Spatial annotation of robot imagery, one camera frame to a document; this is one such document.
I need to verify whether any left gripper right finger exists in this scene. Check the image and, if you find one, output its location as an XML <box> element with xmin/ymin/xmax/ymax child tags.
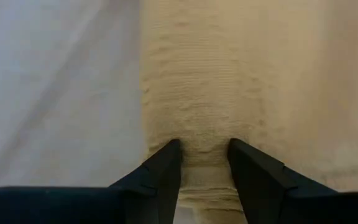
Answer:
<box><xmin>227</xmin><ymin>138</ymin><xmax>358</xmax><ymax>224</ymax></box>

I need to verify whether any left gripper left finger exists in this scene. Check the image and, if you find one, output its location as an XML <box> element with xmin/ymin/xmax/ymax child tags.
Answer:
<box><xmin>0</xmin><ymin>138</ymin><xmax>182</xmax><ymax>224</ymax></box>

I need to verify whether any orange towel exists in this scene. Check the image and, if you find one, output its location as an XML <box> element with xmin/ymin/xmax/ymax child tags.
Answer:
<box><xmin>139</xmin><ymin>0</ymin><xmax>358</xmax><ymax>224</ymax></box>

